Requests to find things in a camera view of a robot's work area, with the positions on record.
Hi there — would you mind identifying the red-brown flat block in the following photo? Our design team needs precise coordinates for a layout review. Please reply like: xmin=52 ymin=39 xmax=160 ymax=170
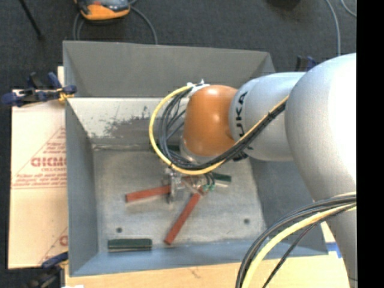
xmin=124 ymin=185 xmax=172 ymax=204
xmin=163 ymin=192 xmax=202 ymax=246

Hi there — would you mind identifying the grey metal bin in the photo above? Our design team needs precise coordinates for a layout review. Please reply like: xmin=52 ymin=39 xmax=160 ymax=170
xmin=62 ymin=40 xmax=329 ymax=277

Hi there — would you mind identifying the brown cardboard board, red print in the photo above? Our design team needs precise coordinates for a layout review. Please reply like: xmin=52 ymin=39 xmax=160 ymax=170
xmin=7 ymin=88 xmax=70 ymax=270

